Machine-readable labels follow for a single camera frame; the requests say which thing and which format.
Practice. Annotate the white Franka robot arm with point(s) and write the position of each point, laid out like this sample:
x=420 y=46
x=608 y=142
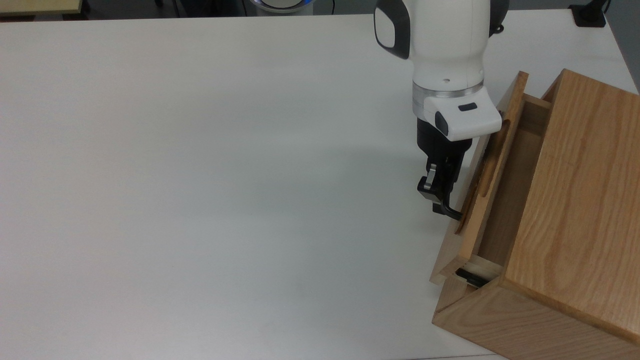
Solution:
x=445 y=45

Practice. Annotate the wooden drawer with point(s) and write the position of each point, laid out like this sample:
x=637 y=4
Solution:
x=505 y=190

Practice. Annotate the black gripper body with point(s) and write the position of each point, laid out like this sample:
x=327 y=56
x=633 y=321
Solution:
x=442 y=147

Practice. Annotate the light wooden side table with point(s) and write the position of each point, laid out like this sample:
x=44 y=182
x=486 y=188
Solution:
x=37 y=5

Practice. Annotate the black table clamp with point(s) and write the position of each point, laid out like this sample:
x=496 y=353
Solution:
x=589 y=14

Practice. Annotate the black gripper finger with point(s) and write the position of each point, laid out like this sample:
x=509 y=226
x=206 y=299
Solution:
x=427 y=185
x=447 y=182

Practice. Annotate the wooden drawer cabinet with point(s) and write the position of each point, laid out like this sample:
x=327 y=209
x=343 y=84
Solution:
x=575 y=225

